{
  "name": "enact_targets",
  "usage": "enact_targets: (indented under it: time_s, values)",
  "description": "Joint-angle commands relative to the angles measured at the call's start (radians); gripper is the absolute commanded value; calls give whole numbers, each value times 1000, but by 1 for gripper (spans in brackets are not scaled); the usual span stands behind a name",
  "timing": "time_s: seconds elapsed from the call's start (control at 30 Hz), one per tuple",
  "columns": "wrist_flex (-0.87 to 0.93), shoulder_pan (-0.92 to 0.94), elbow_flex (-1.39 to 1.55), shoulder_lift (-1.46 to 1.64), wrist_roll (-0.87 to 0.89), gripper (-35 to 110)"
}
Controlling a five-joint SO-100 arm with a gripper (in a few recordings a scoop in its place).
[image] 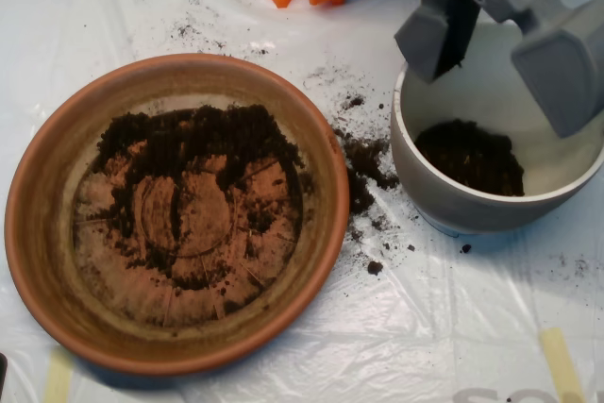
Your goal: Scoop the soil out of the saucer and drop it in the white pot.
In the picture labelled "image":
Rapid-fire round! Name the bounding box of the dark soil heap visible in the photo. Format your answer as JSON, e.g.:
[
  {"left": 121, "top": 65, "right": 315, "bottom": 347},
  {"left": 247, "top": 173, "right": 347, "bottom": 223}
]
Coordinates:
[{"left": 89, "top": 103, "right": 306, "bottom": 291}]

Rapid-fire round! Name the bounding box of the spilled soil pile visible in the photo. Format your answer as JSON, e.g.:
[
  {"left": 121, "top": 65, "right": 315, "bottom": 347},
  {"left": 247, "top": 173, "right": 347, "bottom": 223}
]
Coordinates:
[{"left": 332, "top": 126, "right": 402, "bottom": 226}]

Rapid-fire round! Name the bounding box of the white ceramic pot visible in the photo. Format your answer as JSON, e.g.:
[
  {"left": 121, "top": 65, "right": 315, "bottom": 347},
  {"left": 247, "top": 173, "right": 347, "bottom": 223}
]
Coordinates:
[{"left": 390, "top": 0, "right": 604, "bottom": 238}]

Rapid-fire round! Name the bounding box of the terracotta clay saucer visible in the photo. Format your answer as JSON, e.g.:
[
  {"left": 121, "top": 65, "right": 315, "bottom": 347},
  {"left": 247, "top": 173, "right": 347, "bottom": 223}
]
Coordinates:
[{"left": 4, "top": 53, "right": 351, "bottom": 378}]

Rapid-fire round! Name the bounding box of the clear plastic cover sheet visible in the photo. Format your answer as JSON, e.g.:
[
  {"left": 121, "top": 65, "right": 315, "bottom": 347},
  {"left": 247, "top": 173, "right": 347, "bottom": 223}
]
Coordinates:
[{"left": 0, "top": 0, "right": 604, "bottom": 403}]

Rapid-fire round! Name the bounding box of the long beige masking tape strip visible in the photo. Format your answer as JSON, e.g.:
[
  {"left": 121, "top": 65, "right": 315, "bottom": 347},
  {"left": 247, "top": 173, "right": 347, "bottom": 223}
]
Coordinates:
[
  {"left": 42, "top": 348, "right": 75, "bottom": 403},
  {"left": 539, "top": 327, "right": 587, "bottom": 403}
]

